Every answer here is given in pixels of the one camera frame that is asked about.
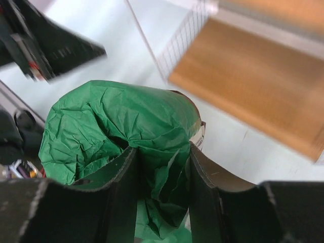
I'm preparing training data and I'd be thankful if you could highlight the green paper roll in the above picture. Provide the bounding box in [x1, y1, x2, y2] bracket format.
[38, 80, 206, 225]
[135, 199, 192, 242]

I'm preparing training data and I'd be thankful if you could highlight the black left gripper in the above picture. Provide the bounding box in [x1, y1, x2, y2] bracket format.
[1, 1, 106, 81]

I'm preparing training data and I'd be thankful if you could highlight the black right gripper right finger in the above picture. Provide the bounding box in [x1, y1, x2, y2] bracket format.
[189, 145, 323, 242]

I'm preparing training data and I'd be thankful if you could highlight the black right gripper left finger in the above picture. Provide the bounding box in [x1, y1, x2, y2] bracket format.
[1, 147, 138, 242]

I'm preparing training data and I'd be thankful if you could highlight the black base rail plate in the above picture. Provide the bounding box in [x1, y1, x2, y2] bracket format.
[1, 82, 46, 179]

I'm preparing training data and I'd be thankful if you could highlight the white wire three-tier shelf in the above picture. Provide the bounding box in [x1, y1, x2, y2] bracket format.
[137, 1, 323, 164]

